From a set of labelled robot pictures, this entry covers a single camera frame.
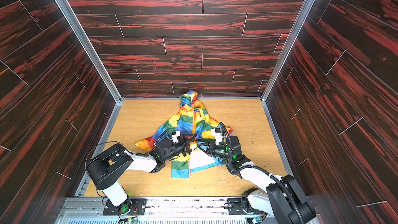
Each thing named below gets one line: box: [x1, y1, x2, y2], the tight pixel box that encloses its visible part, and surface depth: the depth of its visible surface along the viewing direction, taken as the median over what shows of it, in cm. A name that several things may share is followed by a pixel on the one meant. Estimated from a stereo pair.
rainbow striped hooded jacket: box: [134, 89, 234, 179], surface depth 90 cm
